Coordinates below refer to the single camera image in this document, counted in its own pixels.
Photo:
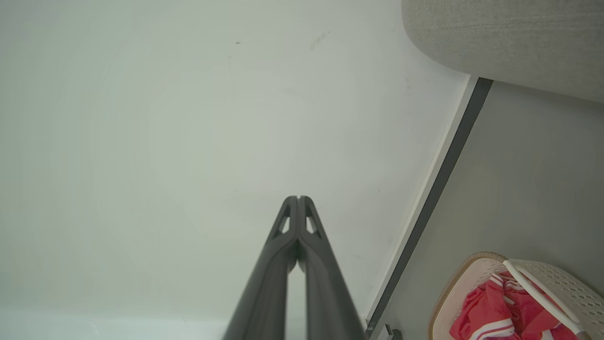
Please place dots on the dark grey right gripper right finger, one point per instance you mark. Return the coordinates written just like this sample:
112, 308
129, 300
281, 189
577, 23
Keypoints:
330, 302

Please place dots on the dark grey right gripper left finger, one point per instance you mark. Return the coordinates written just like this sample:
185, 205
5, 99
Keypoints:
264, 293

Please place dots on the red garment with white stripes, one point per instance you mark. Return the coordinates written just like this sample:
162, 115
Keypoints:
490, 311

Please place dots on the cream perforated laundry basket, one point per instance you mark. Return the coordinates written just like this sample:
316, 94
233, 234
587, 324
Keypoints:
460, 293

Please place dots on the white and grey baseboard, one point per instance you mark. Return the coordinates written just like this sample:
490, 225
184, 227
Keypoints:
434, 189

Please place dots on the grey felt mat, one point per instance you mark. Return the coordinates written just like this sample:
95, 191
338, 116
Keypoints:
509, 38

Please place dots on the small grey floor bracket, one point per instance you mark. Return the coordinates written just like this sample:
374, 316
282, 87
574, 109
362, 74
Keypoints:
392, 333

